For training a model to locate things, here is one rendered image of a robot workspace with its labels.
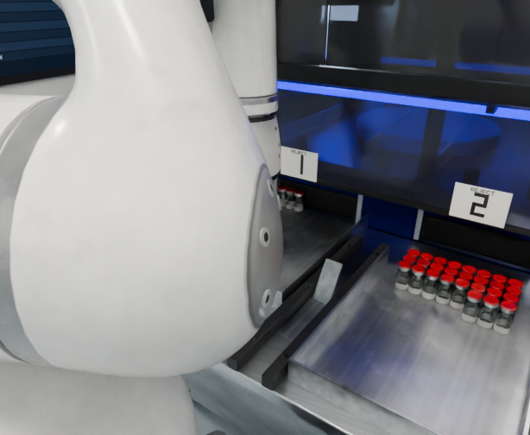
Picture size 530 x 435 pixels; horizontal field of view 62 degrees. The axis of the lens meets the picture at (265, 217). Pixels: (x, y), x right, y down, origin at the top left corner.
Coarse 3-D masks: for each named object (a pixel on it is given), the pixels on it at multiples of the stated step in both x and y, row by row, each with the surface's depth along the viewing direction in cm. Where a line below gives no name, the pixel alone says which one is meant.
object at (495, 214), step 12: (456, 192) 72; (468, 192) 71; (480, 192) 70; (492, 192) 69; (504, 192) 68; (456, 204) 73; (468, 204) 72; (492, 204) 70; (504, 204) 69; (456, 216) 74; (468, 216) 72; (492, 216) 70; (504, 216) 69
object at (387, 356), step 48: (384, 288) 74; (336, 336) 63; (384, 336) 63; (432, 336) 63; (480, 336) 63; (528, 336) 63; (336, 384) 52; (384, 384) 55; (432, 384) 55; (480, 384) 55; (528, 384) 55; (432, 432) 46; (480, 432) 49
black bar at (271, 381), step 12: (360, 276) 74; (348, 288) 71; (336, 300) 68; (324, 312) 65; (312, 324) 63; (300, 336) 61; (288, 348) 59; (276, 360) 57; (264, 372) 55; (276, 372) 55; (264, 384) 55; (276, 384) 55
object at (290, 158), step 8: (288, 152) 88; (296, 152) 87; (304, 152) 86; (288, 160) 89; (296, 160) 88; (304, 160) 87; (312, 160) 86; (288, 168) 90; (296, 168) 89; (304, 168) 88; (312, 168) 87; (296, 176) 90; (304, 176) 88; (312, 176) 87
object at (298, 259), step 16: (304, 208) 102; (288, 224) 94; (304, 224) 94; (320, 224) 94; (336, 224) 94; (352, 224) 94; (368, 224) 93; (288, 240) 88; (304, 240) 88; (320, 240) 88; (336, 240) 88; (288, 256) 83; (304, 256) 83; (320, 256) 77; (288, 272) 78; (304, 272) 72; (288, 288) 69
